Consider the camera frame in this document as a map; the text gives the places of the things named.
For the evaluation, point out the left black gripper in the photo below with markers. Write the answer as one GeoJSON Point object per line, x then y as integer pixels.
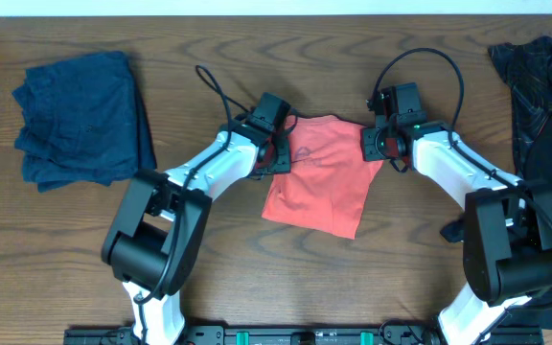
{"type": "Point", "coordinates": [281, 156]}

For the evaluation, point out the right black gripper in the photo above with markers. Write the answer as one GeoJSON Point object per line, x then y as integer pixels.
{"type": "Point", "coordinates": [369, 149]}

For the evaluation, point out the red printed t-shirt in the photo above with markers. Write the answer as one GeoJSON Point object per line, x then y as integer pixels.
{"type": "Point", "coordinates": [328, 182]}

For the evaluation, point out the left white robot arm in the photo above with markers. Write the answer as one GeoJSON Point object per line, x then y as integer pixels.
{"type": "Point", "coordinates": [153, 241]}

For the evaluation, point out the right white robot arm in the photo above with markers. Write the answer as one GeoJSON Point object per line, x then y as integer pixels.
{"type": "Point", "coordinates": [506, 231]}

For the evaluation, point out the folded navy blue garment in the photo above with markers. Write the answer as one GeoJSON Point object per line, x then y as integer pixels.
{"type": "Point", "coordinates": [84, 120]}

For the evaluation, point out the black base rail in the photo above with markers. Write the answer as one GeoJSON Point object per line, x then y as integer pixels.
{"type": "Point", "coordinates": [389, 333]}

